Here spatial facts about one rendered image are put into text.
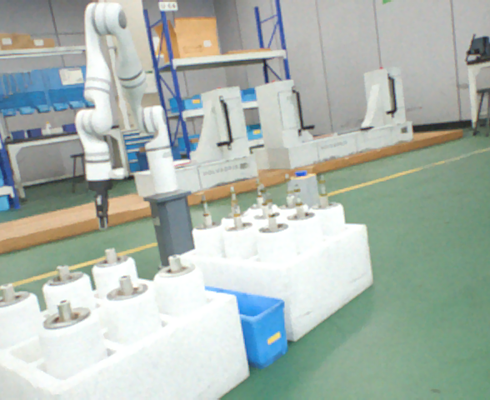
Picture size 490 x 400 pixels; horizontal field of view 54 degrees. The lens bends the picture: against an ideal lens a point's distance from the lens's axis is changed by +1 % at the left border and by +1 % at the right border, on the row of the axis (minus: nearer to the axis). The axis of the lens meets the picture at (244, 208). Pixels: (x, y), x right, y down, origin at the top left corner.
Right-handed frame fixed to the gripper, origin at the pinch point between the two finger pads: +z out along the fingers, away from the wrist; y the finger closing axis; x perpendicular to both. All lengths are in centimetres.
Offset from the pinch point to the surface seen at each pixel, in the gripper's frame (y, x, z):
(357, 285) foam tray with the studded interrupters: 34, 70, 14
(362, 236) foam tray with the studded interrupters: 29, 73, 2
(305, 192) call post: 4, 64, -6
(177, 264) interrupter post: 60, 20, -6
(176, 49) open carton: -509, 51, -95
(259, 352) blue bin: 61, 36, 15
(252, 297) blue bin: 48, 38, 9
